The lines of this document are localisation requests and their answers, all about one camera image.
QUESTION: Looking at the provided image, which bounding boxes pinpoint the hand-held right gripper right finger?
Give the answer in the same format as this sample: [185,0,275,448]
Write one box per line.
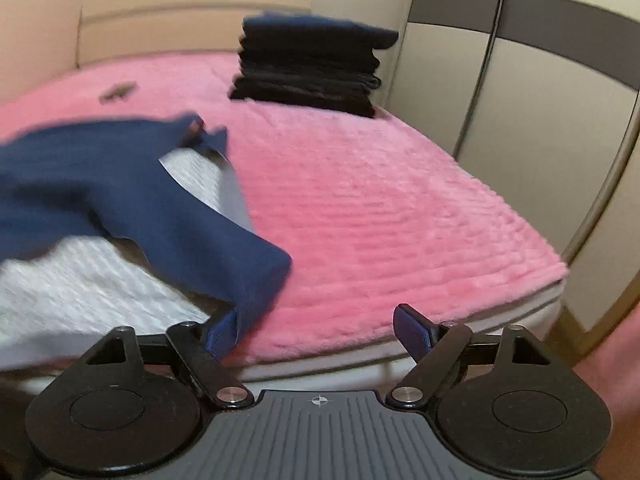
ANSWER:
[387,303,556,408]

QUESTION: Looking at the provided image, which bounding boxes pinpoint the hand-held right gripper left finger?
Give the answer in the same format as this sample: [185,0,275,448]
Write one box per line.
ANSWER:
[85,306,251,408]

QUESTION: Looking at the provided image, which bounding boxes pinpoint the navy blue grey-lined garment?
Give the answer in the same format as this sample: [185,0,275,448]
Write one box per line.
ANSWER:
[0,112,293,368]

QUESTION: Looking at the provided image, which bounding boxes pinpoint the stack of folded dark clothes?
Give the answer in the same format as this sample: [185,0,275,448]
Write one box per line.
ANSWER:
[228,11,400,119]

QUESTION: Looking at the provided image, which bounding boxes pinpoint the pink fluffy blanket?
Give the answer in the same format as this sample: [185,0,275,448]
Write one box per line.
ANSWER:
[0,52,570,367]

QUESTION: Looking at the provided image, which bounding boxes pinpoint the small black flat object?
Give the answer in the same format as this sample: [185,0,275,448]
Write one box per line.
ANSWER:
[99,81,138,104]

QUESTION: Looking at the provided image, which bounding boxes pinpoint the beige wardrobe with grey band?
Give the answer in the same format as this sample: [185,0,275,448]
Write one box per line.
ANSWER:
[385,0,640,361]

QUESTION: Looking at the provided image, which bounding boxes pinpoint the beige wooden headboard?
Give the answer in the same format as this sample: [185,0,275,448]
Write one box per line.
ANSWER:
[75,2,316,71]

